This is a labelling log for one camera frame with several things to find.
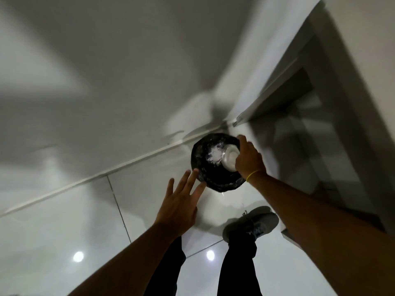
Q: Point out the person's left forearm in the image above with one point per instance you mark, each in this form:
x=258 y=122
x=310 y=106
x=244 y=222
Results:
x=129 y=265

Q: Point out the person's right hand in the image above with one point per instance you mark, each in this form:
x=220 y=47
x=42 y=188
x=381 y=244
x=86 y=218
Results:
x=250 y=161

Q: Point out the person's left hand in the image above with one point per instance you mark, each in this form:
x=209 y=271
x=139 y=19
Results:
x=177 y=211

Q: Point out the white baseboard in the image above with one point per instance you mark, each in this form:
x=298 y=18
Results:
x=101 y=175

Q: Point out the white crumpled paper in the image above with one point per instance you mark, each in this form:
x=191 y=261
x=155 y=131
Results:
x=214 y=154

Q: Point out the white door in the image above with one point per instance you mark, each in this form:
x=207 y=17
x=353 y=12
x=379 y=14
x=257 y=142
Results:
x=274 y=89

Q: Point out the grey sneaker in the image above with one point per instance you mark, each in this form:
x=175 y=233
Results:
x=256 y=223

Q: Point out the person's right forearm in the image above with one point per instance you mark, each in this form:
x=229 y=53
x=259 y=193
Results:
x=321 y=237

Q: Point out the white door frame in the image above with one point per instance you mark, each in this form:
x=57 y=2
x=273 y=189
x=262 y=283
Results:
x=355 y=89

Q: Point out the yellow wristband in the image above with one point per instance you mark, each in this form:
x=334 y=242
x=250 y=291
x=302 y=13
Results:
x=252 y=175

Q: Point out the person's left little finger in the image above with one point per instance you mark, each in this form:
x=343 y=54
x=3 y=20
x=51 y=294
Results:
x=170 y=188

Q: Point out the round bin with black bag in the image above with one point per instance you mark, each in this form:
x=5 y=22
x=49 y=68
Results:
x=205 y=174

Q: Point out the person's left middle finger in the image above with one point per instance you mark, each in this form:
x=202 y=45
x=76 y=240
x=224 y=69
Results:
x=192 y=181

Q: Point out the white plastic cup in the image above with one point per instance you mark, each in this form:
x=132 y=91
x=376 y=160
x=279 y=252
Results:
x=230 y=157

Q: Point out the black trousers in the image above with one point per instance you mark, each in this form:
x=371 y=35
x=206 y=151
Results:
x=237 y=274

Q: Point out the person's right thumb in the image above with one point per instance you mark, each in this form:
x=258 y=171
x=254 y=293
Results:
x=242 y=142

